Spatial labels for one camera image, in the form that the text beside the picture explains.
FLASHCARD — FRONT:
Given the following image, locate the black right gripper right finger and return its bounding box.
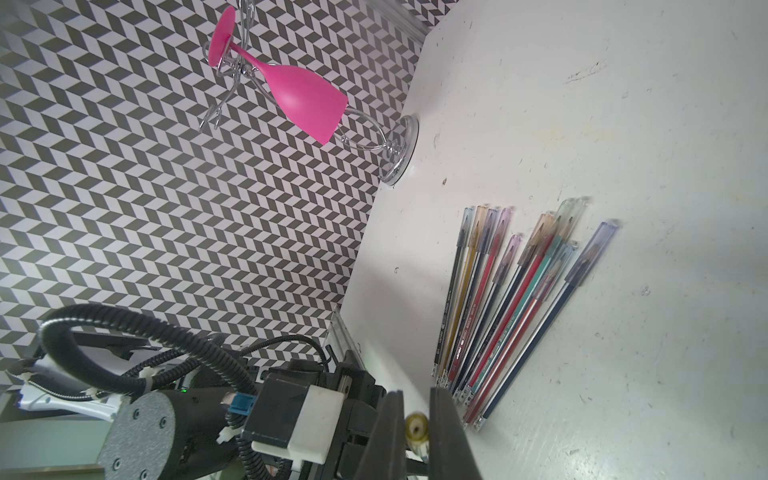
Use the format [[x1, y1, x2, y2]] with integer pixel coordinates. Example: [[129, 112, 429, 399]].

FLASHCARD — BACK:
[[428, 387, 482, 480]]

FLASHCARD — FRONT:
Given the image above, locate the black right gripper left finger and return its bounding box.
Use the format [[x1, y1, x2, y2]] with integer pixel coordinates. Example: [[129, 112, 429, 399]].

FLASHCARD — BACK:
[[352, 390, 407, 480]]

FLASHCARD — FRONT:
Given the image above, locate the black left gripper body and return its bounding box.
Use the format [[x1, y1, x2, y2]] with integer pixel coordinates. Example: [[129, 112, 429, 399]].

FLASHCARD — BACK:
[[317, 350, 386, 480]]

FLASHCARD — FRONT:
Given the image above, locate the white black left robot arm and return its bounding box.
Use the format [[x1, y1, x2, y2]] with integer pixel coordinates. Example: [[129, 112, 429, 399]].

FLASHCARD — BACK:
[[8, 304, 385, 479]]

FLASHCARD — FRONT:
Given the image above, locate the teal pencil clear cap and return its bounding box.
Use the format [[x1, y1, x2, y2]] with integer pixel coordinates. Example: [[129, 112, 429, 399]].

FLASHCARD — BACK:
[[460, 196, 591, 407]]

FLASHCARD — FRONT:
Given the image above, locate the black pencil purple cap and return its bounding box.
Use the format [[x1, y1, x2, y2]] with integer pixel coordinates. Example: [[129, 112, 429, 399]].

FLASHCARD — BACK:
[[444, 208, 500, 387]]

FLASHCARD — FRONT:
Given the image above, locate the dark blue pencil purple cap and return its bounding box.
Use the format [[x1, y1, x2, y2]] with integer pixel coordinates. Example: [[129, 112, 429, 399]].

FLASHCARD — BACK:
[[453, 233, 523, 400]]

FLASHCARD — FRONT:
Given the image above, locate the red pencil blue cap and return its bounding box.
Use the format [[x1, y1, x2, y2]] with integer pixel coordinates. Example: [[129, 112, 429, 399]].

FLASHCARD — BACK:
[[463, 239, 579, 426]]

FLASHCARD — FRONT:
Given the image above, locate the pink plastic wine glass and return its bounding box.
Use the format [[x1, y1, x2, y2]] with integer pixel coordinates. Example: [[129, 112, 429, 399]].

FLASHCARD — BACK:
[[206, 6, 348, 145]]

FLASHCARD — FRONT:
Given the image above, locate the wire glass rack stand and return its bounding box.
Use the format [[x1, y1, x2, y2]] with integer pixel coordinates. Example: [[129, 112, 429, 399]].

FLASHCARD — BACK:
[[199, 1, 419, 186]]

